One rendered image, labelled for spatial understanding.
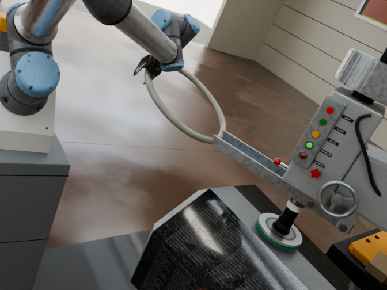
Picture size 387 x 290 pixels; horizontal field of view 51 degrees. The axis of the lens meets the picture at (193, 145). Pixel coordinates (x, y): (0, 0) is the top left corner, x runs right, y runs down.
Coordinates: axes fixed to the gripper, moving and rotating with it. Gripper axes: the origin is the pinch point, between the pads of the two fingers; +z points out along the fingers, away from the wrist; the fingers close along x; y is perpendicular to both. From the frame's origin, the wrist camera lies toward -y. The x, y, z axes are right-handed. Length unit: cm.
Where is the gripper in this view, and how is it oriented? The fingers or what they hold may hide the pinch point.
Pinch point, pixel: (140, 77)
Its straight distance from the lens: 187.6
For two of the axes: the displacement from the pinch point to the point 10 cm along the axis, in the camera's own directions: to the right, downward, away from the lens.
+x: 7.4, 5.8, 3.4
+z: -6.7, 5.7, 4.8
